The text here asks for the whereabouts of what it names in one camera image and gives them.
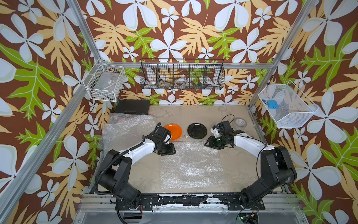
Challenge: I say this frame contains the black dinner plate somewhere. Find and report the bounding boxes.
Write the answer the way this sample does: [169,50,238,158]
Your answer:
[187,123,208,140]

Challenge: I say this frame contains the bubble wrap pile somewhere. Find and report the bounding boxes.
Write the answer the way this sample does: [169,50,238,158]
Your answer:
[99,113,157,155]

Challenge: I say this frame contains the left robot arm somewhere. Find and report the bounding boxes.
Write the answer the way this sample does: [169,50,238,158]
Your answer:
[92,123,176,209]

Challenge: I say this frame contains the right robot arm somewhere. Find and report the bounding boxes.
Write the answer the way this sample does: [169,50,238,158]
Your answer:
[205,121,297,209]

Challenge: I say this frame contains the orange dinner plate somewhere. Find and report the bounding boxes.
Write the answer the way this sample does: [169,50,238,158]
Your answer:
[165,124,183,141]

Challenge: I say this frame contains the clear tape roll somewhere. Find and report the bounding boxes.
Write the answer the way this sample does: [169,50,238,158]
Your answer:
[235,118,247,127]

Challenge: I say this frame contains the black plastic case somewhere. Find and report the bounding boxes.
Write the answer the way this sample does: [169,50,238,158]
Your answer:
[115,99,151,115]

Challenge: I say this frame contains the blue small object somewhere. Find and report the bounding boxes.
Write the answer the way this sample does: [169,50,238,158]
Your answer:
[267,100,279,110]

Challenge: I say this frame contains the black wire basket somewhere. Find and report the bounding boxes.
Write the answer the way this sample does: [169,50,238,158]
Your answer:
[139,58,225,90]

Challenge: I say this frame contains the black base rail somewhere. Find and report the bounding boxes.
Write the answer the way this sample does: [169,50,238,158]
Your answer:
[114,192,266,211]

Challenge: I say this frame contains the white wire basket right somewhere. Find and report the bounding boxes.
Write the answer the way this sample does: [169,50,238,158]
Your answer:
[258,81,318,129]

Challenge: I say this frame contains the white wire basket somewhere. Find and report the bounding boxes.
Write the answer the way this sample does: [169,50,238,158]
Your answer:
[258,81,318,129]
[84,60,126,102]

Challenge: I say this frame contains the white wire basket left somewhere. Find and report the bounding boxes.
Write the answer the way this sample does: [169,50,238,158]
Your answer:
[84,60,126,102]

